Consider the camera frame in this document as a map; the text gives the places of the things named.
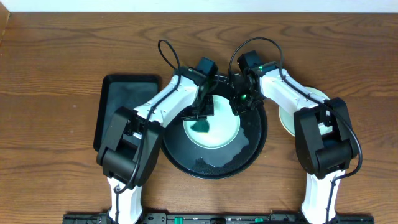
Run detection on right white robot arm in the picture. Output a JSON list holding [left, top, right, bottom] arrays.
[[229, 62, 363, 223]]

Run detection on light green plate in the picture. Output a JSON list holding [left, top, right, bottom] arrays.
[[279, 86, 332, 136], [183, 95, 241, 149]]

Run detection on light green back plate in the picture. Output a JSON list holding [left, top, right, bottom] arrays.
[[183, 95, 241, 149]]

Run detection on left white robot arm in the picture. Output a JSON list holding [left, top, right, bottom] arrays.
[[95, 67, 218, 223]]

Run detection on green yellow sponge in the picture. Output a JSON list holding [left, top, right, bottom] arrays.
[[190, 119, 210, 133]]

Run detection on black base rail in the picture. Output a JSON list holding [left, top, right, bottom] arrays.
[[62, 213, 374, 224]]

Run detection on black rectangular tray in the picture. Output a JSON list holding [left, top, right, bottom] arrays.
[[93, 73, 160, 151]]

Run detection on light green front plate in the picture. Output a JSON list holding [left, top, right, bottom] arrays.
[[279, 86, 332, 136]]

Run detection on yellow plate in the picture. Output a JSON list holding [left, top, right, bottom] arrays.
[[279, 115, 295, 136]]

